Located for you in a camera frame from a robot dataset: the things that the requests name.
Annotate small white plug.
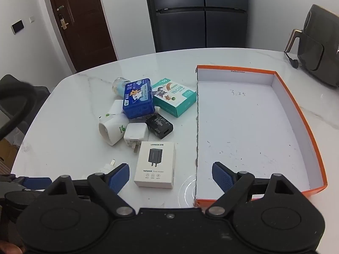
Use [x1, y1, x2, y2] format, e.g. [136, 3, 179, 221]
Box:
[102, 159, 117, 174]

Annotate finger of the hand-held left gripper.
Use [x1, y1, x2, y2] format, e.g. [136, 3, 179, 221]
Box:
[16, 177, 53, 191]

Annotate black USB charger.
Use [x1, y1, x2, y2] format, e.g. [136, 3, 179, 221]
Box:
[145, 114, 174, 140]

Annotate white charger retail box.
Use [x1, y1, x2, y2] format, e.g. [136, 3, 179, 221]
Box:
[134, 141, 177, 189]

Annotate small light blue bottle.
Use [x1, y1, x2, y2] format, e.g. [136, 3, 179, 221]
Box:
[113, 77, 133, 96]

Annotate black power plug cable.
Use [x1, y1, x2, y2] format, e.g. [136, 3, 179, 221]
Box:
[285, 51, 300, 69]

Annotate dark grey refrigerator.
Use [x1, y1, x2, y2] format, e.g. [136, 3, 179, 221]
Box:
[142, 0, 249, 53]

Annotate blue tissue packet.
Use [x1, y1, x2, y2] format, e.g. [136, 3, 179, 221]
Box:
[122, 78, 155, 119]

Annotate white adaptor with green logo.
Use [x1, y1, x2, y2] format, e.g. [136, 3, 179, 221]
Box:
[99, 112, 128, 146]

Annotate orange cardboard box lid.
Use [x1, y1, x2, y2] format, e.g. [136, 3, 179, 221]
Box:
[194, 65, 328, 207]

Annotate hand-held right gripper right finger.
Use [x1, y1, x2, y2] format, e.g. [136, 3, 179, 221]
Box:
[205, 161, 300, 217]

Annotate brown cardboard box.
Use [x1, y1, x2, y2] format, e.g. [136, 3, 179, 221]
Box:
[0, 138, 19, 170]

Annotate thick black cable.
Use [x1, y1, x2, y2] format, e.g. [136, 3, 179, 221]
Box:
[0, 81, 35, 138]

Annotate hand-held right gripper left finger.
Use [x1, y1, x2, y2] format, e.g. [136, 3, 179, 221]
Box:
[48, 163, 135, 217]

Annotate teal cartoon bandage box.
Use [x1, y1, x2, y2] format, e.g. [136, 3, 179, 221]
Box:
[152, 78, 198, 118]

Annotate person's left hand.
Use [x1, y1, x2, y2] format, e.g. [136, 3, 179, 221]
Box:
[0, 240, 24, 254]

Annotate grey air fryer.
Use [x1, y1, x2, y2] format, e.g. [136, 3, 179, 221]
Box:
[285, 4, 339, 88]

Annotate black chair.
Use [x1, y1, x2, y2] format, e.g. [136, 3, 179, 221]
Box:
[0, 74, 51, 143]

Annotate white cube charger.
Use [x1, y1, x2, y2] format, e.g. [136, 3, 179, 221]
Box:
[123, 122, 148, 154]

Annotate gold door lock handle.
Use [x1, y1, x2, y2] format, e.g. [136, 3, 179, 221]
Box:
[57, 5, 70, 29]

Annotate brown wooden door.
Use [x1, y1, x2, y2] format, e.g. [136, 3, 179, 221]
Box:
[45, 0, 118, 73]

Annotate white square adaptor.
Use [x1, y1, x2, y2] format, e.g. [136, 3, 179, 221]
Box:
[108, 100, 125, 115]

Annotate black wall panel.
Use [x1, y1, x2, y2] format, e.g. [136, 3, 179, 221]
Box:
[11, 19, 25, 35]

